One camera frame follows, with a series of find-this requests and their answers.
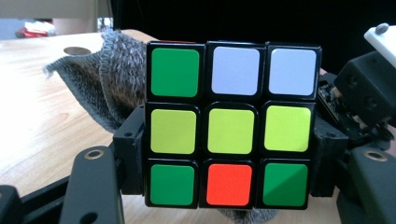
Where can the grey knitted cloth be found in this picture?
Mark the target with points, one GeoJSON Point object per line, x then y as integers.
{"type": "Point", "coordinates": [118, 71]}

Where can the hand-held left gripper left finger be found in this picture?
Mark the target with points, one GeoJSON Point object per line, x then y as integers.
{"type": "Point", "coordinates": [132, 149]}

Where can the light wooden cabinet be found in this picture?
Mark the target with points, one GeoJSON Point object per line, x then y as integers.
{"type": "Point", "coordinates": [74, 26]}

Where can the red drink can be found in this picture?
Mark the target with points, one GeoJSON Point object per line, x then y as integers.
{"type": "Point", "coordinates": [31, 32]}

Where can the grey round table grommet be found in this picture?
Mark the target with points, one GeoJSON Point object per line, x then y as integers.
{"type": "Point", "coordinates": [77, 51]}

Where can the multicoloured puzzle cube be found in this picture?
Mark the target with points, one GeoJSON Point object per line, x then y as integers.
{"type": "Point", "coordinates": [230, 130]}

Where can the black curtain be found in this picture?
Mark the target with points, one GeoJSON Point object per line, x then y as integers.
{"type": "Point", "coordinates": [249, 18]}

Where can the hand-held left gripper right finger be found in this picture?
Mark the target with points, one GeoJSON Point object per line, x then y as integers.
{"type": "Point", "coordinates": [327, 161]}

